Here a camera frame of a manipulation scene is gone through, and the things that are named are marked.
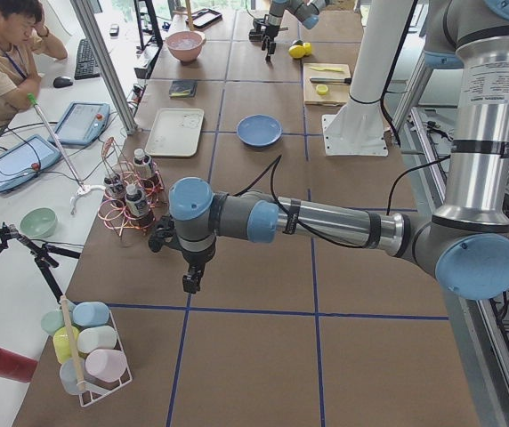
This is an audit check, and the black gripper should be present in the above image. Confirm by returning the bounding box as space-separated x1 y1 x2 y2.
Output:
262 24 280 60
182 251 215 293

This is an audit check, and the blue round plate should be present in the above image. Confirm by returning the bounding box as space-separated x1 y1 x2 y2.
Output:
236 114 283 148

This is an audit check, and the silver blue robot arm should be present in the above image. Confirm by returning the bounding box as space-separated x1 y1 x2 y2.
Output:
169 1 509 300

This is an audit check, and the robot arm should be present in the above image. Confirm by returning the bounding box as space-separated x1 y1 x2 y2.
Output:
262 0 331 62

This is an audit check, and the dark metal scoop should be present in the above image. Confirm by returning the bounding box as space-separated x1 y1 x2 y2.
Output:
248 25 288 43

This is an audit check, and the yellow lemon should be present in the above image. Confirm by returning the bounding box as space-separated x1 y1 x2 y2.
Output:
288 40 312 60

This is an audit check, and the half lemon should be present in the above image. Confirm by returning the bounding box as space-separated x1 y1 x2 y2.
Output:
315 84 329 96

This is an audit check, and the yellow plastic knife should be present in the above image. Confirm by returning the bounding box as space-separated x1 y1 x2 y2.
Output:
309 66 344 73

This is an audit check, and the black rectangular tray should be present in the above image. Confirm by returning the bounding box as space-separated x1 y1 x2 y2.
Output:
191 8 222 30

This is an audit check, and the pink mixing bowl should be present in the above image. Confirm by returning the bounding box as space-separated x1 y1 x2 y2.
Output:
166 31 206 63

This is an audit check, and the dark drink bottle front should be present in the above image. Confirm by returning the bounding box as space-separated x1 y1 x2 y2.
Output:
125 183 155 229

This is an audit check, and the dark drink bottle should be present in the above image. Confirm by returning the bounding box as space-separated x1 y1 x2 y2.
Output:
125 183 155 229
133 149 155 188
104 173 125 207

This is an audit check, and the white cup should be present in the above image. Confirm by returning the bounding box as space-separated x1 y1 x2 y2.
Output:
77 325 117 354

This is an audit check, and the light blue cup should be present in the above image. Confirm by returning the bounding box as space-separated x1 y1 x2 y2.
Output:
72 302 109 327

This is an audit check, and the dark drink bottle left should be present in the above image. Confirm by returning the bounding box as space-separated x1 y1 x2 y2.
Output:
104 173 125 207

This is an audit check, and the pink cup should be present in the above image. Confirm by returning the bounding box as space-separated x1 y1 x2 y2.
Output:
85 349 127 383

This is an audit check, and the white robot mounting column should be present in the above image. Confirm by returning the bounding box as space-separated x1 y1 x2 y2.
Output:
322 0 416 157

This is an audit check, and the cream rectangular tray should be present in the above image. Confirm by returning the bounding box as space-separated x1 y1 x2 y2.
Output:
144 108 205 157

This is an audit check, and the dark drink bottle back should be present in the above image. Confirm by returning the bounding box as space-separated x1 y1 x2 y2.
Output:
133 149 155 188

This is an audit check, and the yellow cup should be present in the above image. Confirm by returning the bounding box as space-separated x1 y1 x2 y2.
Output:
53 326 72 365

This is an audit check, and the silver reacher stick green tip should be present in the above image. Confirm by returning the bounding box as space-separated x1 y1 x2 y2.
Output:
27 93 105 215

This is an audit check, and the mint green cup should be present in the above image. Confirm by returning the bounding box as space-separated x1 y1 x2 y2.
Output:
40 310 65 336

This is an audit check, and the grey blue cup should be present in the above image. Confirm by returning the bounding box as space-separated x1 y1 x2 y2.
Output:
59 358 83 396

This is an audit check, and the mint green bowl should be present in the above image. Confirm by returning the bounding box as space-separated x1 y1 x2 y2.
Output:
19 207 58 238

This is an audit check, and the black keyboard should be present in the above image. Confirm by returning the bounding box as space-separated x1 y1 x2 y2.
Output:
74 38 101 80

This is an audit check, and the far blue teach pendant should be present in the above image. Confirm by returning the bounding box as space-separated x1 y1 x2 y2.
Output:
54 101 110 147

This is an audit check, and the blue teach pendant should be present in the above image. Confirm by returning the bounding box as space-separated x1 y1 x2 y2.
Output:
0 134 61 191
54 101 110 147

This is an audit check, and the near blue teach pendant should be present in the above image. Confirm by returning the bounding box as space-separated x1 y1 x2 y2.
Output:
0 134 61 191

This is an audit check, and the black computer mouse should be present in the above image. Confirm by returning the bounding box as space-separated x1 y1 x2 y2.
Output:
53 76 74 89

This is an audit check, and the red cylinder tube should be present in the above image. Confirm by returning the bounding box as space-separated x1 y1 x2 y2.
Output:
0 348 37 383

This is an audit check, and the seated man beige shirt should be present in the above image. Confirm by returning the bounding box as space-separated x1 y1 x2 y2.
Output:
0 1 68 127

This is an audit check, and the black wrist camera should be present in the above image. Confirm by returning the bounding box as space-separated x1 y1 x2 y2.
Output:
148 214 179 253

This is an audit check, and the black handled knife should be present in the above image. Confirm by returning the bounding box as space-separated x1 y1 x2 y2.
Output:
309 77 352 85

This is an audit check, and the copper wire bottle rack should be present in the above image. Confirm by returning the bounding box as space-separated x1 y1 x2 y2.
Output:
98 137 167 236

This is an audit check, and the white wire cup basket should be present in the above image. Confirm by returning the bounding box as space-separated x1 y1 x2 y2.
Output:
60 296 133 407

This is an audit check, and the aluminium frame post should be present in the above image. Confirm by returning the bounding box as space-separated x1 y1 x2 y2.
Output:
70 0 137 135

